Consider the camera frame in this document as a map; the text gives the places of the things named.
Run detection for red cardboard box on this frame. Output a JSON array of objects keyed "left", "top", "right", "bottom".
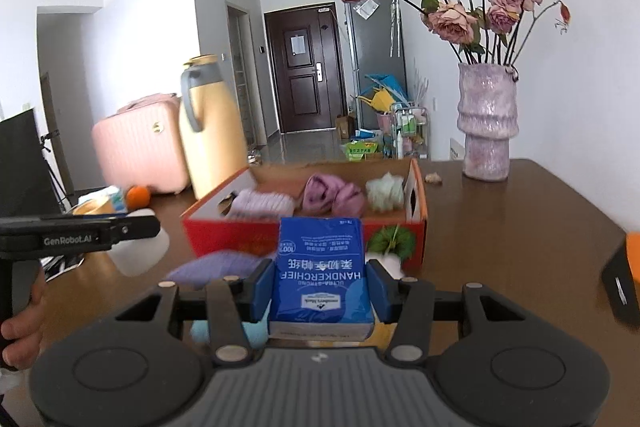
[{"left": 180, "top": 158, "right": 429, "bottom": 274}]

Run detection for person's left hand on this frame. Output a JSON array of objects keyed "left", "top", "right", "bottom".
[{"left": 0, "top": 278, "right": 47, "bottom": 373}]

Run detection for purple satin bow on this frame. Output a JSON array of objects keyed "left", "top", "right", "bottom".
[{"left": 301, "top": 173, "right": 366, "bottom": 218}]

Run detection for brown paper bag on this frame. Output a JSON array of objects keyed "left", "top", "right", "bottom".
[{"left": 334, "top": 114, "right": 356, "bottom": 140}]

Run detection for blue plastic item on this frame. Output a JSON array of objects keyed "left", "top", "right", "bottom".
[{"left": 363, "top": 74, "right": 409, "bottom": 106}]

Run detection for green printed box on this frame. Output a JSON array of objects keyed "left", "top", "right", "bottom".
[{"left": 342, "top": 141, "right": 379, "bottom": 160}]

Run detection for pink hard suitcase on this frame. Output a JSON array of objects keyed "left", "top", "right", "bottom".
[{"left": 91, "top": 92, "right": 194, "bottom": 196}]

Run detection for blue white tissue pack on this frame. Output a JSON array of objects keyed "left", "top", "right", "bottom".
[{"left": 80, "top": 185, "right": 127, "bottom": 214}]

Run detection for pale green bath puff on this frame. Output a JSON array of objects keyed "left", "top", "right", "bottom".
[{"left": 365, "top": 173, "right": 406, "bottom": 212}]

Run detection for paper sheet on door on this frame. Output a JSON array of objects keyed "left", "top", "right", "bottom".
[{"left": 283, "top": 31, "right": 307, "bottom": 56}]

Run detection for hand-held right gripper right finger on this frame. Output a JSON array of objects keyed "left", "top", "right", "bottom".
[{"left": 366, "top": 259, "right": 527, "bottom": 364}]

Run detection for metal trolley rack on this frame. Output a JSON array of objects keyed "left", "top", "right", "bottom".
[{"left": 389, "top": 104, "right": 431, "bottom": 160}]

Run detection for blue handkerchief tissue pack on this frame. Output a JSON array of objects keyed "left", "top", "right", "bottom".
[{"left": 268, "top": 215, "right": 376, "bottom": 342}]

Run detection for black tripod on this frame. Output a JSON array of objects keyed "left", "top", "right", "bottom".
[{"left": 38, "top": 131, "right": 76, "bottom": 208}]

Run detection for purple ceramic vase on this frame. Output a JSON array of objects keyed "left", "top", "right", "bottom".
[{"left": 456, "top": 61, "right": 520, "bottom": 182}]

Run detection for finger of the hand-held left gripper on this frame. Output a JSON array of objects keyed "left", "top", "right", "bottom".
[{"left": 107, "top": 215, "right": 162, "bottom": 244}]

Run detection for grey refrigerator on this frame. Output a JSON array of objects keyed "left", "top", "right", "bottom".
[{"left": 344, "top": 0, "right": 409, "bottom": 128}]

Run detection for lavender soft cloth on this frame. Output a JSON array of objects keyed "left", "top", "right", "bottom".
[{"left": 167, "top": 250, "right": 275, "bottom": 291}]

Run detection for yellow thermos jug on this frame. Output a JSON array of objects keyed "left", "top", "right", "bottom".
[{"left": 178, "top": 54, "right": 251, "bottom": 200}]

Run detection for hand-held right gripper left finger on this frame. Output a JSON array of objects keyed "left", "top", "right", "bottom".
[{"left": 115, "top": 259, "right": 277, "bottom": 366}]

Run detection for hanging folded umbrella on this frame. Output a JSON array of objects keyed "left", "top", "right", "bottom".
[{"left": 387, "top": 0, "right": 401, "bottom": 58}]

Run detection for yellow watering can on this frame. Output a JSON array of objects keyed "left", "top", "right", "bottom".
[{"left": 369, "top": 89, "right": 396, "bottom": 112}]

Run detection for white feathery stems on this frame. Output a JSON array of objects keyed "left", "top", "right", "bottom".
[{"left": 410, "top": 74, "right": 431, "bottom": 108}]

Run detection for dark brown door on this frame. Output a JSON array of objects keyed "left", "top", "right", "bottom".
[{"left": 263, "top": 3, "right": 346, "bottom": 134}]

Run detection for lavender terry headband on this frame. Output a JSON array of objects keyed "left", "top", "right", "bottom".
[{"left": 224, "top": 188, "right": 296, "bottom": 222}]

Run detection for orange fruit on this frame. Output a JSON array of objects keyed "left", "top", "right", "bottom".
[{"left": 124, "top": 185, "right": 152, "bottom": 210}]

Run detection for black white paper cards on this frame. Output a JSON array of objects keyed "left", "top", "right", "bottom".
[{"left": 42, "top": 254, "right": 86, "bottom": 281}]

